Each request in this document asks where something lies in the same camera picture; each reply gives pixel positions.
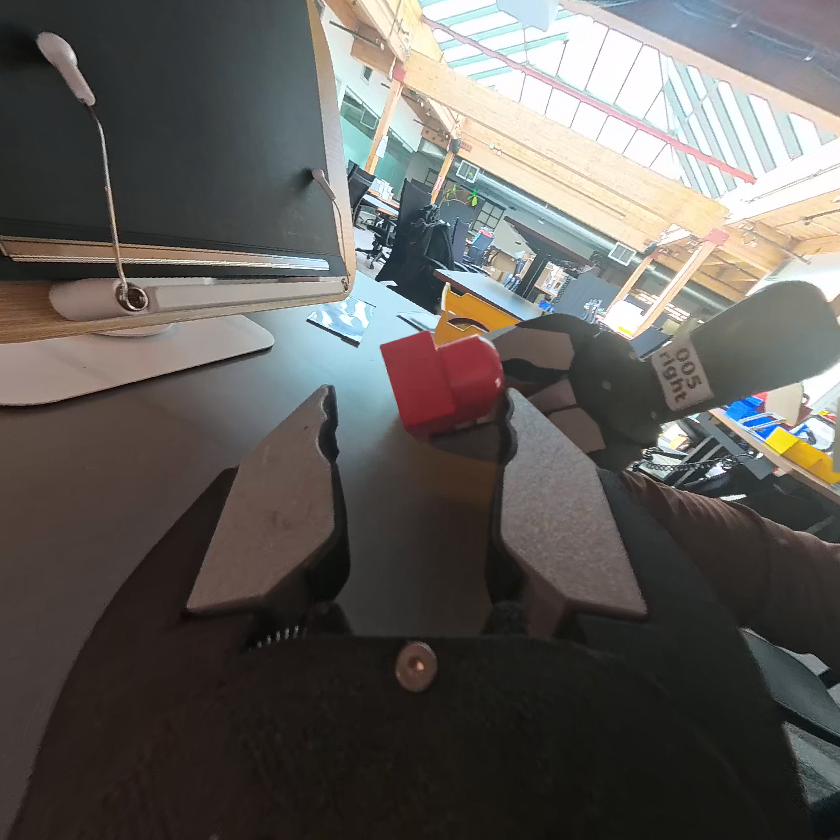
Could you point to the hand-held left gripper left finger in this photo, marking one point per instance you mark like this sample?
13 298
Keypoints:
275 518

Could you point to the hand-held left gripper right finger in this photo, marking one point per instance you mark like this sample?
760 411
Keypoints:
564 525

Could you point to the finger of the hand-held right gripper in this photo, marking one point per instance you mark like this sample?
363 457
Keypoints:
569 410
544 348

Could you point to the red toy block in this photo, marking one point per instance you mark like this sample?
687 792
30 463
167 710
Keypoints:
426 380

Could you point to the person's right forearm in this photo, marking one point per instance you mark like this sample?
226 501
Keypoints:
754 558

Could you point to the yellow storage bin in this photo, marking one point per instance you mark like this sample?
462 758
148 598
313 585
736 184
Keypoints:
472 312

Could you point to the shiny foil packet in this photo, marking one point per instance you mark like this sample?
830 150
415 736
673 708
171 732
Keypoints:
420 321
341 320

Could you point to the cluster of blue bins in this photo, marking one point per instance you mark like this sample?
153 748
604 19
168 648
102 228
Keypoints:
751 412

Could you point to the black jacket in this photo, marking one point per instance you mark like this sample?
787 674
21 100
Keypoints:
420 249

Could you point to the row of yellow bins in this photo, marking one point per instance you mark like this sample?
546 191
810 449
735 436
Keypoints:
807 456

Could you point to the black office chair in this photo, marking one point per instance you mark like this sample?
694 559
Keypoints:
364 197

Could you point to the black board book stand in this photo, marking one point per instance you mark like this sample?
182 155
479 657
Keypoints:
197 131

